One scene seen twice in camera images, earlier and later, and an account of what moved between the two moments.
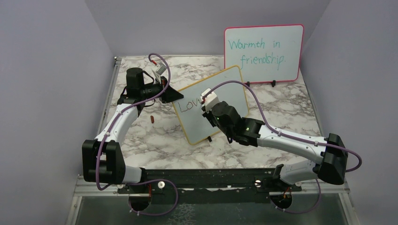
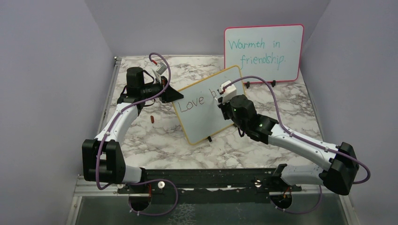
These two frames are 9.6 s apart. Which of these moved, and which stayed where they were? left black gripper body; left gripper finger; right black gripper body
Moved: right black gripper body
Stayed: left black gripper body; left gripper finger
